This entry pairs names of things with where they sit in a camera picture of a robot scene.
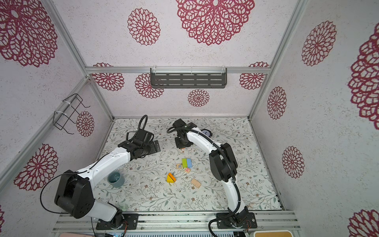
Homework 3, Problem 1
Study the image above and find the green wood block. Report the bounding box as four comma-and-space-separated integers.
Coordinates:
182, 159, 188, 168

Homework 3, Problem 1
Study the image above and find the red-orange wood block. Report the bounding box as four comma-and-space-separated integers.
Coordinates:
168, 173, 176, 182

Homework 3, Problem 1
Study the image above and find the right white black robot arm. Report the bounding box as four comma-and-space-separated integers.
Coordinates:
167, 119, 249, 228

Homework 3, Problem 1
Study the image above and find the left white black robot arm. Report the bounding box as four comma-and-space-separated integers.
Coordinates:
54, 129, 160, 229

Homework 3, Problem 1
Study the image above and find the blue wood block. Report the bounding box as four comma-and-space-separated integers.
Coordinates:
187, 159, 192, 168

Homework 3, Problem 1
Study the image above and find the yellow orange triangle block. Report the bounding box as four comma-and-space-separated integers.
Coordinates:
166, 173, 176, 183

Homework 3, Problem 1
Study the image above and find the natural wood rectangular block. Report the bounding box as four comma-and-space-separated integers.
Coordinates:
191, 179, 201, 188

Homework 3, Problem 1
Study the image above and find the black round pressure gauge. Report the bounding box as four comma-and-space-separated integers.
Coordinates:
201, 129, 213, 137

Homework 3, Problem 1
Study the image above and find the teal ceramic cup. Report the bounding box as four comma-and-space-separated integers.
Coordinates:
107, 171, 125, 188

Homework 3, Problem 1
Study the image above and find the orange white box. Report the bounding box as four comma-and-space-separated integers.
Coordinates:
253, 230, 294, 237

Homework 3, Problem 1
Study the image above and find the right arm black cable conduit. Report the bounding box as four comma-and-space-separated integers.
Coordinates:
166, 125, 242, 237

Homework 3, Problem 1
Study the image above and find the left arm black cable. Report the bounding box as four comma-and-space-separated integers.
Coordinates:
39, 115, 149, 214

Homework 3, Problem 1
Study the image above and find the grey slotted wall shelf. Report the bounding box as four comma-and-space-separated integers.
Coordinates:
150, 68, 228, 89

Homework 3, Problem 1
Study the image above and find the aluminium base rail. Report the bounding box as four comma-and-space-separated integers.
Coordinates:
51, 210, 301, 235

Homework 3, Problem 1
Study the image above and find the black wire wall basket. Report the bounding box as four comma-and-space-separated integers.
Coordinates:
52, 93, 90, 135

